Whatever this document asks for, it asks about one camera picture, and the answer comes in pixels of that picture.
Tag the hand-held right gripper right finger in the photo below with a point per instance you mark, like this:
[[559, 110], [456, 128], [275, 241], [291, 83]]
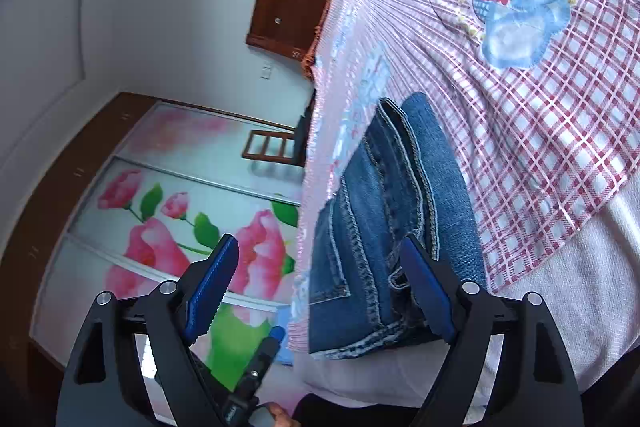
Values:
[[430, 289]]

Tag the person's left hand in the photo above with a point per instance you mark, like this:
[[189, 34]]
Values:
[[282, 418]]

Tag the white wall switch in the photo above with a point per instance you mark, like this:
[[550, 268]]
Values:
[[266, 72]]

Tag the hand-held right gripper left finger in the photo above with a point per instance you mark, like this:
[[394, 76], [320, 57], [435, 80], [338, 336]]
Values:
[[215, 279]]

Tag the wooden chair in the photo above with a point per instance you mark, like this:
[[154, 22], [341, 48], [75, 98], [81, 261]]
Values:
[[267, 149]]

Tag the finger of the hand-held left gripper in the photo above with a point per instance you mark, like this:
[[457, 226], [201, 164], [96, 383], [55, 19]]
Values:
[[262, 362]]

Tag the pink checked bed sheet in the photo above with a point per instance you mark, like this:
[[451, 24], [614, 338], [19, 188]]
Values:
[[525, 117]]

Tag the blue denim pants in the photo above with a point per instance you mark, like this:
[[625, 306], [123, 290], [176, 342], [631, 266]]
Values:
[[380, 207]]

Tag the flower print wardrobe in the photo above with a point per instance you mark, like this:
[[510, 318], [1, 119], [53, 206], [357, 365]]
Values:
[[150, 227]]

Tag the brown fringed cloth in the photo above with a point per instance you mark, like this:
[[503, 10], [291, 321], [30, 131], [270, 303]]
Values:
[[315, 42]]

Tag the dark cloth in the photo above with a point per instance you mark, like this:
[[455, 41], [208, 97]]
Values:
[[304, 132]]

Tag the person's dark clothing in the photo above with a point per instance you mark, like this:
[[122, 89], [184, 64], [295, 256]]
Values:
[[360, 414]]

